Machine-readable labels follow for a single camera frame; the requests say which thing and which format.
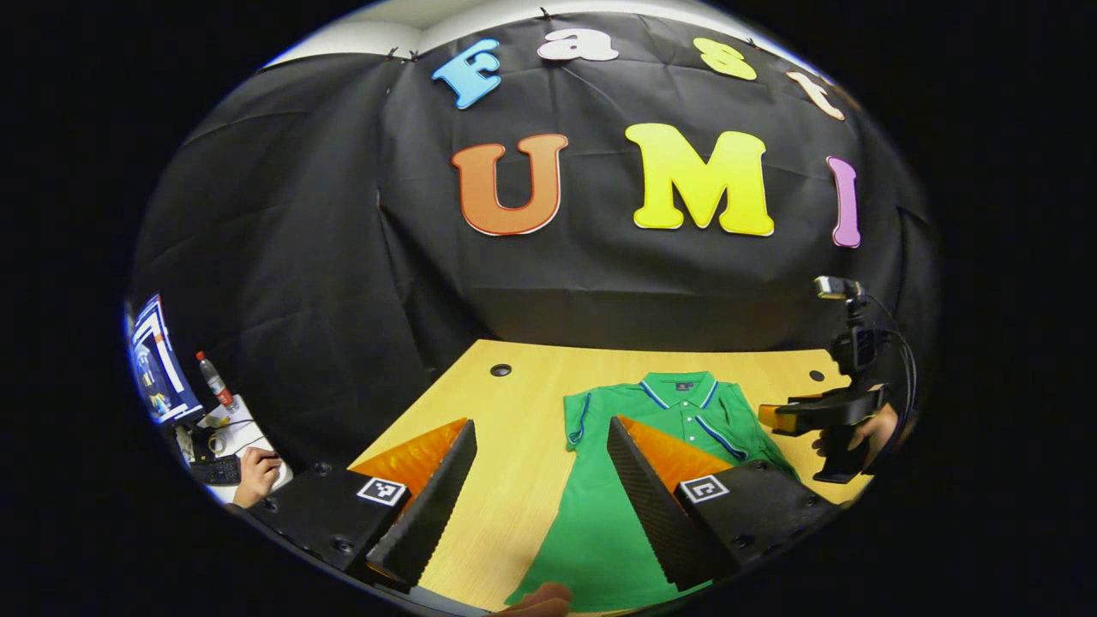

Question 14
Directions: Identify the white office desk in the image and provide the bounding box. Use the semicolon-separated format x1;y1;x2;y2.
171;394;295;506

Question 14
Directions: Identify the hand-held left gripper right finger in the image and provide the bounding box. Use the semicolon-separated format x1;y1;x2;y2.
606;416;845;592

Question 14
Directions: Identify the computer monitor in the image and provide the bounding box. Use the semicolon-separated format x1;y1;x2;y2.
129;294;205;427

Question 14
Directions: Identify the black backdrop cloth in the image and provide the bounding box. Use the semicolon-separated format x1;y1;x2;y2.
129;10;939;498

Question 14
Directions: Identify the black keyboard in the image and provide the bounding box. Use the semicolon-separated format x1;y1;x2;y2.
189;454;243;487

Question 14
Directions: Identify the red cap plastic bottle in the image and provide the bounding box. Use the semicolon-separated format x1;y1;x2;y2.
195;350;238;414

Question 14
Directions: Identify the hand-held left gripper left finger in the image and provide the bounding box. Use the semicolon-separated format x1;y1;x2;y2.
243;418;478;592

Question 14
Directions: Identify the green T-shirt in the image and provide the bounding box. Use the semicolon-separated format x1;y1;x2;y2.
506;370;798;614

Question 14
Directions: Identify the black camera cable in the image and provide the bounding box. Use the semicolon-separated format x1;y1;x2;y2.
861;294;920;451

